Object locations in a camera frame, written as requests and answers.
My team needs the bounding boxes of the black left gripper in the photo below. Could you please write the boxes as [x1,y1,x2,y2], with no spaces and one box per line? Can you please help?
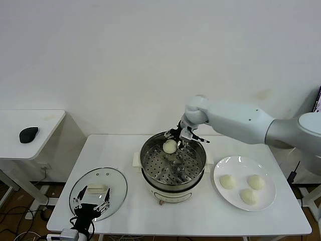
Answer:
[72,185,111,230]

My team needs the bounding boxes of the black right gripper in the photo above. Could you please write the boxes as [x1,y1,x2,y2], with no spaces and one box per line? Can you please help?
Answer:
[164,127,186,149]

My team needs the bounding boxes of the white steamed baozi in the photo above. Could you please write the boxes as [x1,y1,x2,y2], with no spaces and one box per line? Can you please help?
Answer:
[220,174,237,189]
[240,188,259,205]
[247,174,265,191]
[163,140,178,154]

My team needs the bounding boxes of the round glass lid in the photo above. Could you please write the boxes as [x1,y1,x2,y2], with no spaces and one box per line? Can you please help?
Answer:
[69,167,128,222]

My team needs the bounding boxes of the stainless steel steamer basket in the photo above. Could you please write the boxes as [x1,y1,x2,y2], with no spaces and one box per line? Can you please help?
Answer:
[132,132,214,188]

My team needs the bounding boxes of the cream electric cooker base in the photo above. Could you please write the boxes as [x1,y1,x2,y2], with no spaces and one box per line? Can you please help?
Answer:
[132,150,214,206]

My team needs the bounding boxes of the white round plate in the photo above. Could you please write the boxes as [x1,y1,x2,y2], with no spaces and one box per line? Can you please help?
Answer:
[213,156,277,211]

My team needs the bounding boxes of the white side table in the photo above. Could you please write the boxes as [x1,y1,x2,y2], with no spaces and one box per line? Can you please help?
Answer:
[0,109,87,210]

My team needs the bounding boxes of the black computer mouse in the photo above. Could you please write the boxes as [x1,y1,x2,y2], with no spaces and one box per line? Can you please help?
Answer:
[19,127,40,144]

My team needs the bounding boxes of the black computer monitor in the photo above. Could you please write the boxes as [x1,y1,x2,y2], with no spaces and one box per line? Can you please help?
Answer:
[313,85,321,112]

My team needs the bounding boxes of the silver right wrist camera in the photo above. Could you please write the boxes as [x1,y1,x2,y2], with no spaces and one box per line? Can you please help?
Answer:
[180,128,211,145]

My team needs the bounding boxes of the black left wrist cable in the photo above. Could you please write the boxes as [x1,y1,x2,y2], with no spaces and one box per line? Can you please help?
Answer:
[69,217,96,238]

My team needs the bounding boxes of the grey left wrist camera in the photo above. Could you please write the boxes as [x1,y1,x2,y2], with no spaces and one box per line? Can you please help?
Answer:
[46,228,79,241]

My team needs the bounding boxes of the white floor cable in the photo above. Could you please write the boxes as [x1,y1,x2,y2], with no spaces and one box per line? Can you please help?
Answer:
[14,230,51,241]

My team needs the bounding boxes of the black floor cable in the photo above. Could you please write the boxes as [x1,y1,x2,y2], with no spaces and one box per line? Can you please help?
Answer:
[0,206,50,228]

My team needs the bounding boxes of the black hanging cable with ferrite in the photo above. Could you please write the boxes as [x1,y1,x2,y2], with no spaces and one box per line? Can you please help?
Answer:
[288,160,301,185]

